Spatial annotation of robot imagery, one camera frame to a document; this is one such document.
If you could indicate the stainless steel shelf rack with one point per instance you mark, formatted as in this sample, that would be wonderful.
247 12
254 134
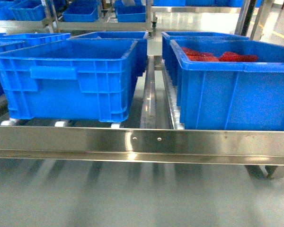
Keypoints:
160 138

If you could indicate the blue bin behind right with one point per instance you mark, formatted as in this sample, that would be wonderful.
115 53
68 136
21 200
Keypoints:
171 52

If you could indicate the empty blue bin front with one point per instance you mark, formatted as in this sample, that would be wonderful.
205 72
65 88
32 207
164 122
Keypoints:
69 79

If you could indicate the blue bin behind middle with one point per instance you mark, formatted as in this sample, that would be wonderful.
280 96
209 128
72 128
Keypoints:
118 41

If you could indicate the blue bin with red parts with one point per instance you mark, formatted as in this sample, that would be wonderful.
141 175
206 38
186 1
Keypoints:
232 95

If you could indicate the blue bin far left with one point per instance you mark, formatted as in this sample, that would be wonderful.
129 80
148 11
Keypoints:
33 39

